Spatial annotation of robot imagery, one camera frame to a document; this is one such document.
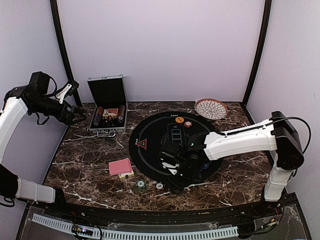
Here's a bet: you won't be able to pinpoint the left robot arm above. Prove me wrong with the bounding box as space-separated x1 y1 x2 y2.
0 71 86 218

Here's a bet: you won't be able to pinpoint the orange chip row in case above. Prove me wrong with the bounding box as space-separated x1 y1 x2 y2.
96 106 104 118

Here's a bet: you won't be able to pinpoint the left black frame post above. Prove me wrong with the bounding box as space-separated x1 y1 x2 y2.
49 0 82 108

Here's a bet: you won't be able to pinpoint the brown chip row in case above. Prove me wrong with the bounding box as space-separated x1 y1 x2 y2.
117 105 126 123

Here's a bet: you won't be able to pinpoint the purple chip row in case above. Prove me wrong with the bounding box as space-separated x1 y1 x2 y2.
92 115 101 126

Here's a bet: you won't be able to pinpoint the boxed card deck in case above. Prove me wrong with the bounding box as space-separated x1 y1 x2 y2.
102 108 119 119

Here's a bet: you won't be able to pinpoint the black round poker mat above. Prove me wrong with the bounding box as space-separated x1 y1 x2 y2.
128 111 223 186

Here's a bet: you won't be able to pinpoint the black frame post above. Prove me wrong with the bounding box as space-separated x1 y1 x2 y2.
49 0 82 108
241 0 273 106

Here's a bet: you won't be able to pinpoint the red chips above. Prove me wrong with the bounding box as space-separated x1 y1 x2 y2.
184 121 192 128

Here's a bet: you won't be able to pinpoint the black-red 100 chip stack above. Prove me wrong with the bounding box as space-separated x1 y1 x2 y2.
155 182 164 191

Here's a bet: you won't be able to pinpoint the blue small blind button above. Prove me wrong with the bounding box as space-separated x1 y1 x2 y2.
201 162 210 170

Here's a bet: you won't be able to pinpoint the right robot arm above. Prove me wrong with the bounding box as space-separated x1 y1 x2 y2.
159 111 307 217

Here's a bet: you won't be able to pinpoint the right black frame post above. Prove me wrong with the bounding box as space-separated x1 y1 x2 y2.
241 0 273 106

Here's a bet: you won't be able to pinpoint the orange big blind button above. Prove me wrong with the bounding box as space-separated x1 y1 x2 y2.
175 116 185 124

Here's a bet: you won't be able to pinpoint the white slotted cable duct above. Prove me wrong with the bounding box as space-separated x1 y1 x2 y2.
31 213 239 240

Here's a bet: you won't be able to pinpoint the clear dealer button in case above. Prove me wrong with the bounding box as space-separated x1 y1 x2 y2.
105 120 114 128

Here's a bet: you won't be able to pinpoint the red card deck on table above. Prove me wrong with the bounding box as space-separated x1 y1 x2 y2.
108 158 135 179

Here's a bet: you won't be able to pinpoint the aluminium poker chip case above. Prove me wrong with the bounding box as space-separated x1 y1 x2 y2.
87 74 128 138

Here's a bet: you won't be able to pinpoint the patterned ceramic plate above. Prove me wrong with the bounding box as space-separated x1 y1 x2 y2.
194 98 228 120

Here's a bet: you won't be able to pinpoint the green poker chip stack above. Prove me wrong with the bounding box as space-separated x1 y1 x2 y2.
136 180 147 192

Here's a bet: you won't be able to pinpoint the red triangular all-in marker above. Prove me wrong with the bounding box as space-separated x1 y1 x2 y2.
135 138 148 150

